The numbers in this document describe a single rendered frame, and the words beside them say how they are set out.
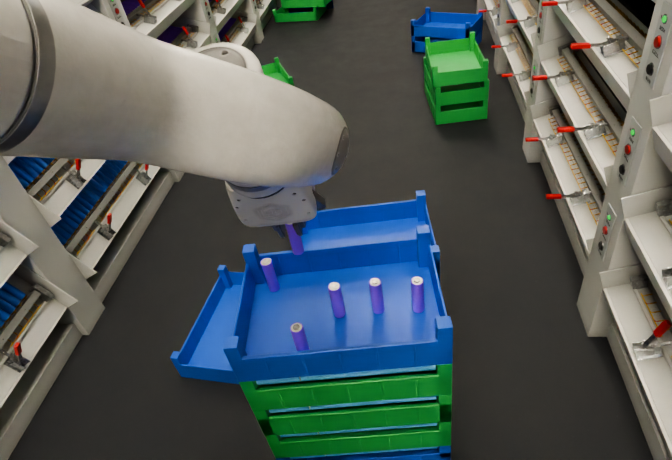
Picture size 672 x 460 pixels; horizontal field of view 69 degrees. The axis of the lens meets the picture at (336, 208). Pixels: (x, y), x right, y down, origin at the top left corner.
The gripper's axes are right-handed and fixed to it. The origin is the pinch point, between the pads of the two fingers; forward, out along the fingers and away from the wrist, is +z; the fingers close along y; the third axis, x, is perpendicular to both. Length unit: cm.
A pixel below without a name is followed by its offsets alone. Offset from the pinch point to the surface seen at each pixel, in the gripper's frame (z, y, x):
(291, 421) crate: 18.3, -4.1, -25.5
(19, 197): 27, -68, 26
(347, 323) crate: 10.5, 6.5, -12.9
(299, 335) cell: 3.1, 0.4, -15.6
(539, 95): 63, 66, 63
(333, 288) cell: 5.2, 5.3, -8.9
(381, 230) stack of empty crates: 41.0, 13.3, 14.6
